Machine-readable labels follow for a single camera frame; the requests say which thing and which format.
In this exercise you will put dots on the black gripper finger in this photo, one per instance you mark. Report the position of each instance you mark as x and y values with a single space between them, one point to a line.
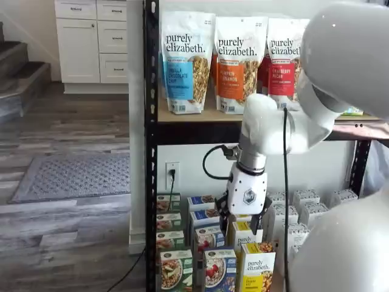
256 223
224 225

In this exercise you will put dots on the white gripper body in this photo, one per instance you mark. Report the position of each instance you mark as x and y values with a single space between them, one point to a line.
247 191

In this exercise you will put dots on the blue and white cereal box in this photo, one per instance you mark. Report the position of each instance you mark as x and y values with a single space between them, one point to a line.
209 238
203 216
218 270
200 202

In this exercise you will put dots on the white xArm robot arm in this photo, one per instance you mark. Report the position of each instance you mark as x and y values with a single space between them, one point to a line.
261 127

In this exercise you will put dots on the yellow and white granola box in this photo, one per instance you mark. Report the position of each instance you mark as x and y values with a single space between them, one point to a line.
258 267
243 234
243 217

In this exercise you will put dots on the white patterned tea box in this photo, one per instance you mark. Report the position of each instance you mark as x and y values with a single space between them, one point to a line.
343 197
291 216
306 197
299 235
314 213
278 197

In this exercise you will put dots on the green cereal box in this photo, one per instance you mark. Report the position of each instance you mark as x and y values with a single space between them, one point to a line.
176 270
165 203
168 222
170 241

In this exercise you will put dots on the orange label granola bag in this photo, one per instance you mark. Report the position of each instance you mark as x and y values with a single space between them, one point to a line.
231 79
214 79

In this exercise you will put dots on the red label granola bag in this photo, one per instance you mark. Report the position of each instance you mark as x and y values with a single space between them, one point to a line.
281 79
263 76

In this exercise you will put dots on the black metal shelving unit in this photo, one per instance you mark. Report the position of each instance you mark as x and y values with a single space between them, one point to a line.
151 121

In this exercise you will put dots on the translucent white plastic bag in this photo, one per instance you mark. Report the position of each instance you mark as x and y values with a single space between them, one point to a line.
378 164

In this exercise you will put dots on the blue label granola bag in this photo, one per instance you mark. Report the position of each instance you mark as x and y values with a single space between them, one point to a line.
179 76

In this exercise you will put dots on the grey patterned floor mat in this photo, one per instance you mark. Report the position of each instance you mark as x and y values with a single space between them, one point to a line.
76 178

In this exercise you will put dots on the white kitchen cabinet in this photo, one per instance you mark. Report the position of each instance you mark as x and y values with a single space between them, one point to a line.
79 48

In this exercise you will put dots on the grey wooden stairs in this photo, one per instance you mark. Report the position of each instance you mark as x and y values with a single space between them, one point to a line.
18 76

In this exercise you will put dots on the white wall outlet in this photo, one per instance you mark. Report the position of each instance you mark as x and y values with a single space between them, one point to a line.
168 182

